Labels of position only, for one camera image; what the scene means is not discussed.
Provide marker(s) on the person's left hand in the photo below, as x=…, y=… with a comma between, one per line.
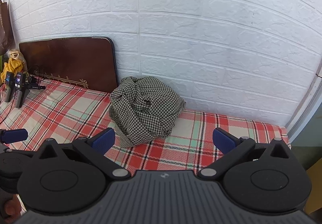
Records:
x=11, y=211

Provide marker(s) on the black stick device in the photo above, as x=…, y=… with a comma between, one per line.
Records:
x=36, y=86

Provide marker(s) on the red plaid blanket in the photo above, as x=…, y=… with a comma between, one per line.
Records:
x=75, y=113

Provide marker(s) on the cardboard box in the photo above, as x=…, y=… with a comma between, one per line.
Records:
x=314, y=196

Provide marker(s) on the beige fabric bundle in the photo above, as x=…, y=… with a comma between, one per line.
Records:
x=14, y=54

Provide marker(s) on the green white checked shirt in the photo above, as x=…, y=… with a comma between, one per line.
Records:
x=146, y=110

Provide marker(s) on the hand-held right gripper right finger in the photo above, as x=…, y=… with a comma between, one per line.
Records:
x=222, y=139

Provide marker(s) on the yellow cloth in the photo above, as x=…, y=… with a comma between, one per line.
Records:
x=12, y=65

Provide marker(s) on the brown hanging bag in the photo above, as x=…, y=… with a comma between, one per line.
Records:
x=5, y=30

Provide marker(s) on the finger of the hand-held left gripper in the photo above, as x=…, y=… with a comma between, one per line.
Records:
x=15, y=135

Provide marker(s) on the brown wooden headboard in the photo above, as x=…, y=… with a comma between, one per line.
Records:
x=70, y=62

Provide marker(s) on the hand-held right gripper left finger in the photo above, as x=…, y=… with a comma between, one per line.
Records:
x=103, y=139

